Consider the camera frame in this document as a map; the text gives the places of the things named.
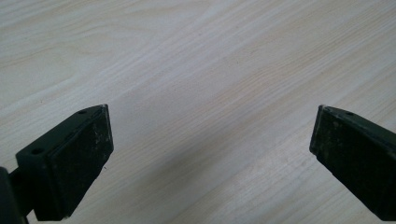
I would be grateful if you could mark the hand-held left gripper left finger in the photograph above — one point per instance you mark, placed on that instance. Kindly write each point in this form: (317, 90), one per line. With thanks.
(74, 161)

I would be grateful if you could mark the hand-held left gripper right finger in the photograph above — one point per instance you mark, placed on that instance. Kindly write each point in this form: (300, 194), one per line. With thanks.
(358, 161)

